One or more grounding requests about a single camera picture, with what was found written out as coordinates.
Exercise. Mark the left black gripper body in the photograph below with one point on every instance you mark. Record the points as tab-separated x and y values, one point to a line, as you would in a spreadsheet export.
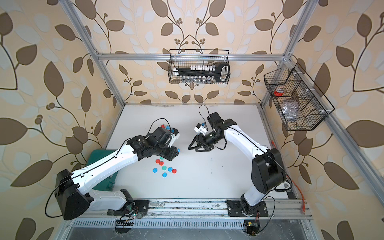
167	152

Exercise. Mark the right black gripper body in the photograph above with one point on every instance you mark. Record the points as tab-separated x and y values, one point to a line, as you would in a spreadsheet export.
209	140

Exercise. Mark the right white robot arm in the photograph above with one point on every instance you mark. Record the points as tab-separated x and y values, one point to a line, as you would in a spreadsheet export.
267	171

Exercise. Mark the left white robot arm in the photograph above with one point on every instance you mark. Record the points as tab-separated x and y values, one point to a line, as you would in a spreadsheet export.
75	191

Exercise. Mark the clear plastic bag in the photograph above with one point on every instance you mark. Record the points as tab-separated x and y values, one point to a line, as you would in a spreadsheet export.
291	109

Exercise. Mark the small circuit board right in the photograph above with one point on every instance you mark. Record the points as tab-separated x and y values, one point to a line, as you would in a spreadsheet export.
251	227

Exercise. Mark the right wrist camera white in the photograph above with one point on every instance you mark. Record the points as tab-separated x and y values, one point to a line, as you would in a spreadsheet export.
200	129

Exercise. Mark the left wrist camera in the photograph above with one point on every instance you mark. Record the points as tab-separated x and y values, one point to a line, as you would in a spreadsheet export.
174	137

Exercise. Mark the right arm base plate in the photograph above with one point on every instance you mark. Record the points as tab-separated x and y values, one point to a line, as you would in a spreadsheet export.
242	209

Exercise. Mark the socket rail tool black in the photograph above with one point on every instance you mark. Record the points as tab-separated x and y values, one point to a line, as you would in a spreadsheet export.
211	74

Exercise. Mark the black wire basket back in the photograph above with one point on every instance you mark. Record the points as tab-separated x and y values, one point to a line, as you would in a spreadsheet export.
181	58

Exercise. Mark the black wire basket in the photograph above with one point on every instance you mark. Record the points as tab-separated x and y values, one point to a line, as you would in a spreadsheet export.
298	85
181	58

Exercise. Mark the black wire basket right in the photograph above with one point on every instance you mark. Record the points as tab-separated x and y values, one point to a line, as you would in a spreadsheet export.
298	85

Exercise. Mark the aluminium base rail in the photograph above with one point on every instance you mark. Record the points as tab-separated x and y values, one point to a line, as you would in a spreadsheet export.
177	209

